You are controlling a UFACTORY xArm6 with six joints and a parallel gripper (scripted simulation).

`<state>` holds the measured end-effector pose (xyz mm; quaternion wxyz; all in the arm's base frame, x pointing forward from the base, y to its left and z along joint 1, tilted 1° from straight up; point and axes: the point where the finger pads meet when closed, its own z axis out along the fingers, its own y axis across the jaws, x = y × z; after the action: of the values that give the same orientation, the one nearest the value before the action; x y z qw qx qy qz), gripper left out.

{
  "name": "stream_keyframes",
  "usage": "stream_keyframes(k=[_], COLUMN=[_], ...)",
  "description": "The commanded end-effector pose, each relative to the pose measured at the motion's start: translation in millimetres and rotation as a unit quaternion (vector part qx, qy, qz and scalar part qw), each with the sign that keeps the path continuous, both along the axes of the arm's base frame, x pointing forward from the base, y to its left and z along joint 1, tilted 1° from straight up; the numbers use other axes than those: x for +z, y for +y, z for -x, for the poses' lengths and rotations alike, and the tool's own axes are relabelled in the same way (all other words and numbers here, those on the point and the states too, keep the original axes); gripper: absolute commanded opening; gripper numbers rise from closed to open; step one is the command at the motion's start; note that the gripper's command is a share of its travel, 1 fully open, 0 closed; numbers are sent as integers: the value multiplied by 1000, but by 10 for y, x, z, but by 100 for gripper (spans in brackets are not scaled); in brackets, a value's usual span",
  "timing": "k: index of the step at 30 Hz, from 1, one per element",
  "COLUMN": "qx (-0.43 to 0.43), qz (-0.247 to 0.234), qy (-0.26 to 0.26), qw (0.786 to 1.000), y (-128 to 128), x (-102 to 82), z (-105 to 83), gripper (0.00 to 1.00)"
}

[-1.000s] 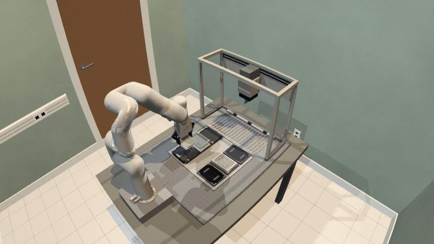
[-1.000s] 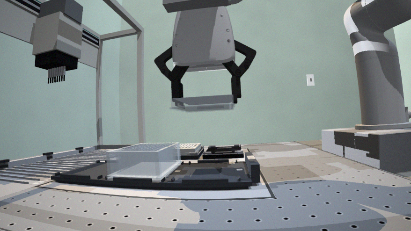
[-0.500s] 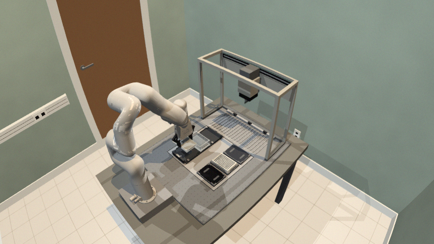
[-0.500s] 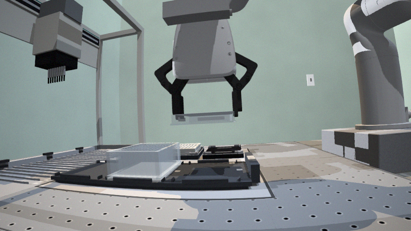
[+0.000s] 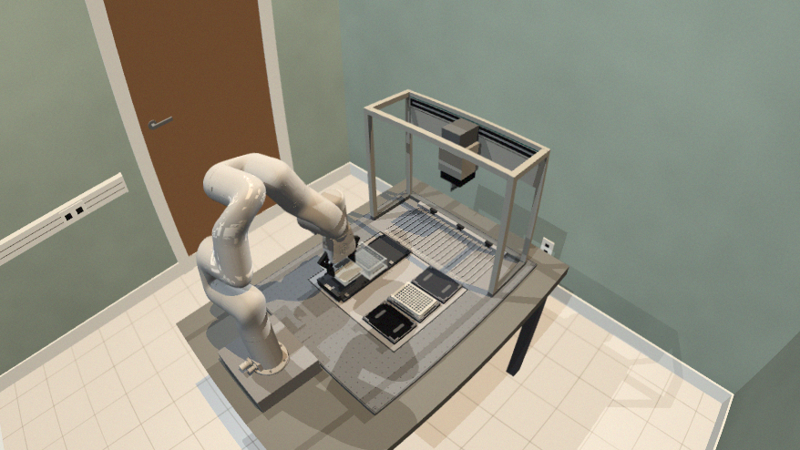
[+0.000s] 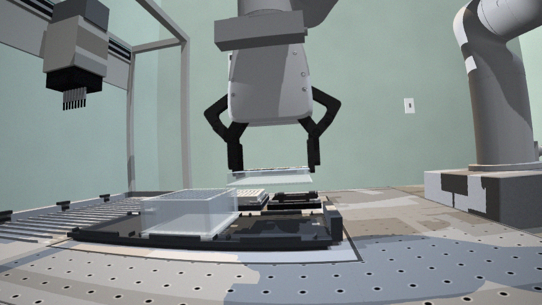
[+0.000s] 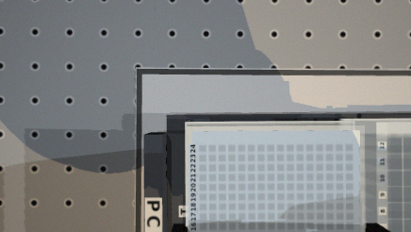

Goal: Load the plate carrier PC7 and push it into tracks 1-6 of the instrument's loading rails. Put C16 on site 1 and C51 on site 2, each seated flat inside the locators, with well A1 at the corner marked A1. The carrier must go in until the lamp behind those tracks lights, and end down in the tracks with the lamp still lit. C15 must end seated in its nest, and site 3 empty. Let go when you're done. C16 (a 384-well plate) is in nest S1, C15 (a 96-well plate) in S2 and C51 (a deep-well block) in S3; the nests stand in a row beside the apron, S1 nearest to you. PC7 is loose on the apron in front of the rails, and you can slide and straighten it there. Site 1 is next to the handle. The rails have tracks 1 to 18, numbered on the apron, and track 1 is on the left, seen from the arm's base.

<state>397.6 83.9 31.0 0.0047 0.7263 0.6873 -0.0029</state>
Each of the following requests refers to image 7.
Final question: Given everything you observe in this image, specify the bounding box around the dark grey plate carrier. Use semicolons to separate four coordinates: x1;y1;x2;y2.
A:
143;113;411;232

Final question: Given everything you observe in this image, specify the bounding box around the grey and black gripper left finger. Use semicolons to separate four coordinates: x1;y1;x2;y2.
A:
172;224;188;232

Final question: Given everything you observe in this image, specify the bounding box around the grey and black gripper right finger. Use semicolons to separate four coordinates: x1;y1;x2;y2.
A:
365;223;390;232

